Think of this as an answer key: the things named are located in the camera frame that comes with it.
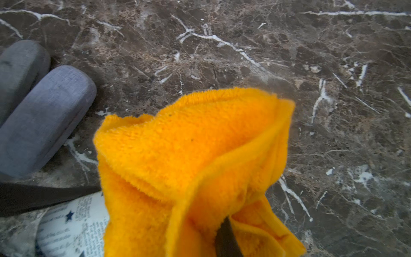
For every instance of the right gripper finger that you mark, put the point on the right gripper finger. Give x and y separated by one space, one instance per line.
225 242

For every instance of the orange microfiber cloth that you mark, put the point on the orange microfiber cloth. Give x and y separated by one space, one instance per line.
170 180

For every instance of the lavender fabric eyeglass case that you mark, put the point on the lavender fabric eyeglass case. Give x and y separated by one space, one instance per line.
44 119

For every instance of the newspaper print eyeglass case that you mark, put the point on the newspaper print eyeglass case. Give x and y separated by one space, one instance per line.
73 229

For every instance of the dark grey eyeglass case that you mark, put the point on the dark grey eyeglass case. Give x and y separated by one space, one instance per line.
23 65

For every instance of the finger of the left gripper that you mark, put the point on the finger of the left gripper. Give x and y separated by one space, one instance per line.
18 199

